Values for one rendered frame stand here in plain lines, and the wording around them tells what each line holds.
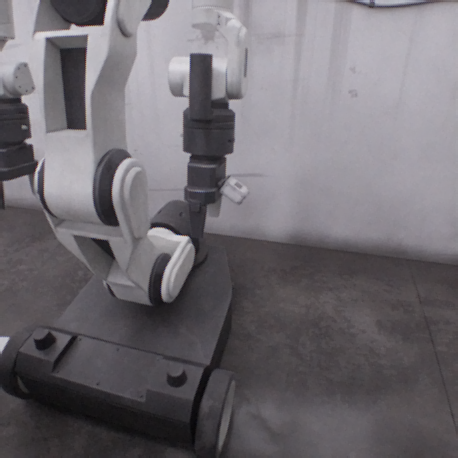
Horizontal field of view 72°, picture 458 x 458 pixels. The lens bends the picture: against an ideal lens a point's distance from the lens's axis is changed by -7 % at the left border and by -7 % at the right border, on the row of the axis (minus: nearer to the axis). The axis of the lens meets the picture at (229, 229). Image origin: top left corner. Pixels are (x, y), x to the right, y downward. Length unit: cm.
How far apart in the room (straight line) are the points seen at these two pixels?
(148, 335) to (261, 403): 36
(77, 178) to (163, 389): 47
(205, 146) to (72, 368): 61
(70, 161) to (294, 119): 88
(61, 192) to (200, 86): 30
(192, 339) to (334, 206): 82
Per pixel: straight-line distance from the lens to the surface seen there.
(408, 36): 129
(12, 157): 81
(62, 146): 63
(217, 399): 79
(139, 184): 63
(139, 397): 82
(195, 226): 58
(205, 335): 92
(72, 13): 67
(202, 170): 56
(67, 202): 63
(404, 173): 140
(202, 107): 53
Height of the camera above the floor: 89
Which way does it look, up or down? 33 degrees down
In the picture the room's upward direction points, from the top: straight up
